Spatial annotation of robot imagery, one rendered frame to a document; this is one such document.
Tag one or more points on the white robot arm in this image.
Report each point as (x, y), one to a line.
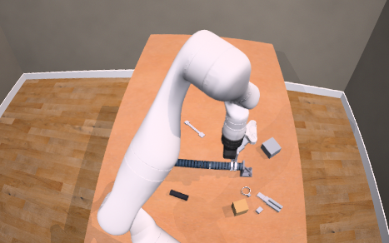
(215, 67)

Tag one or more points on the dark blue ribbed hose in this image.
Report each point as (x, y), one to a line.
(244, 171)

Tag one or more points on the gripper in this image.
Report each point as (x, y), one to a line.
(232, 139)

